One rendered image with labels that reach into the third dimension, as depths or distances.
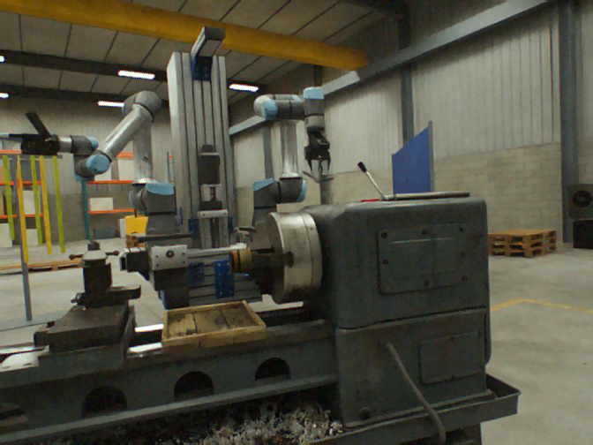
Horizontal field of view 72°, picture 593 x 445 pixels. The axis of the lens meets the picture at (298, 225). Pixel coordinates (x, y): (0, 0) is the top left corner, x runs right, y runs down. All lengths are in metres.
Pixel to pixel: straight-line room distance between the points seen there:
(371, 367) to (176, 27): 11.76
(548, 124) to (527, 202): 1.97
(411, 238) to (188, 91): 1.32
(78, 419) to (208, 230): 1.02
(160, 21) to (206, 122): 10.42
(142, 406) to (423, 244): 0.98
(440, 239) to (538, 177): 10.65
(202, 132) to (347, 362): 1.32
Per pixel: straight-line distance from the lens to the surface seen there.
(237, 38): 13.22
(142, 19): 12.38
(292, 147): 2.06
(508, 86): 12.73
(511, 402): 1.64
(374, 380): 1.43
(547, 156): 11.98
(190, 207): 2.09
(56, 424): 1.37
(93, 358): 1.22
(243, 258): 1.36
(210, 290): 1.93
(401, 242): 1.36
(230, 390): 1.34
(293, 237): 1.29
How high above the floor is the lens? 1.26
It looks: 3 degrees down
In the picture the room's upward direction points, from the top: 3 degrees counter-clockwise
